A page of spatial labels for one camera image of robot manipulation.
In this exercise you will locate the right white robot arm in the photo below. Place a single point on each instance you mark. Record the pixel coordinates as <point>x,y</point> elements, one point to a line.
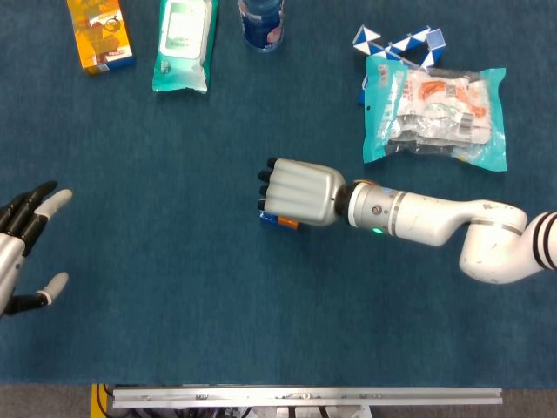
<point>435,217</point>

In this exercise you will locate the blue plastic drink bottle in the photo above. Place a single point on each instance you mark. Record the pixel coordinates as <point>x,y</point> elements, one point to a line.
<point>261,26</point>

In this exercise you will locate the blue four-stud building block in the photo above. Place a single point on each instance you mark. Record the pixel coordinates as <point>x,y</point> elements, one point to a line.
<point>267,219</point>

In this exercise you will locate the green wet wipes pack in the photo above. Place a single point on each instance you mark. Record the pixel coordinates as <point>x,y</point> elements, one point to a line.
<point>183,43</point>

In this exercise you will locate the yellow frame part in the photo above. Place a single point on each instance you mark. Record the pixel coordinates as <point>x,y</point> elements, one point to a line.
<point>95,402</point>

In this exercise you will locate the blue white snake puzzle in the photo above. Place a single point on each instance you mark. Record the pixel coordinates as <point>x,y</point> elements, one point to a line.
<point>435,39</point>

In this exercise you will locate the orange yellow drink carton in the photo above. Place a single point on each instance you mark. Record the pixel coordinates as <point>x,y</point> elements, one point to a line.
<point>100,35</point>

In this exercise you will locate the teal clear snack bag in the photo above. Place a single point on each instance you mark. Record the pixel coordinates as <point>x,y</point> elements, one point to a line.
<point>435,113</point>

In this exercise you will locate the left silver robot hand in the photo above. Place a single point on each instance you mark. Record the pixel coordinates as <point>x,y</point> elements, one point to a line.
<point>11,257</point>

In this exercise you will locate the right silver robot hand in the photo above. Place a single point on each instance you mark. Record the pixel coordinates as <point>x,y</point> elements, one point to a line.
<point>304,191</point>

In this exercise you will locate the teal felt table cloth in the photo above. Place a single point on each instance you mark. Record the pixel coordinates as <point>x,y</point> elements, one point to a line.
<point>174,305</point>

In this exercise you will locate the aluminium profile rail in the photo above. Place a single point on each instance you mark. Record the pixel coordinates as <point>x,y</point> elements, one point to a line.
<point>304,397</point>

